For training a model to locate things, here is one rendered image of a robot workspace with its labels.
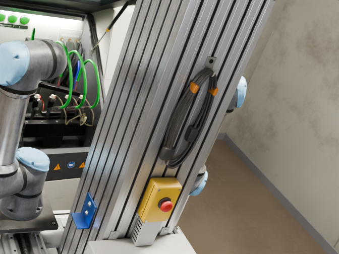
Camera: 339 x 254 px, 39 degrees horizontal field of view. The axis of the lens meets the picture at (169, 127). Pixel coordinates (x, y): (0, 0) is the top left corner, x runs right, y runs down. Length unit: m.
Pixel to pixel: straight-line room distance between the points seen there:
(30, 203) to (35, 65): 0.55
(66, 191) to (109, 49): 0.76
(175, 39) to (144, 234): 0.61
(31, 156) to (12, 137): 0.19
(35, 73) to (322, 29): 3.42
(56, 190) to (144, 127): 1.26
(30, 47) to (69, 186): 1.21
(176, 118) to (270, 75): 3.61
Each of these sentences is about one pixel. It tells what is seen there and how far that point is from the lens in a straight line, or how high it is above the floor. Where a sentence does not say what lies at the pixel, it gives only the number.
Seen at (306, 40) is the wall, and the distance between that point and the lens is 4.59.
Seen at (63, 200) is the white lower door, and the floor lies 0.65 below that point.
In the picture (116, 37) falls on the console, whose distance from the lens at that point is 2.52.
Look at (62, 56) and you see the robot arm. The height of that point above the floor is 1.66.
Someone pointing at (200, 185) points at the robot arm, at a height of 1.23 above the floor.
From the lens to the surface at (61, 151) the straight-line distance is 2.32.
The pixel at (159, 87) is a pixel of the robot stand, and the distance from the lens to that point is 1.20.
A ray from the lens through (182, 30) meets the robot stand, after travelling 1.16.
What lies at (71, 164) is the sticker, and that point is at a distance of 2.37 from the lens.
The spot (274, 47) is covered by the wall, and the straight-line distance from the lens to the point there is 4.85.
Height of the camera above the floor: 2.19
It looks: 26 degrees down
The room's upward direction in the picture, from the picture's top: 22 degrees clockwise
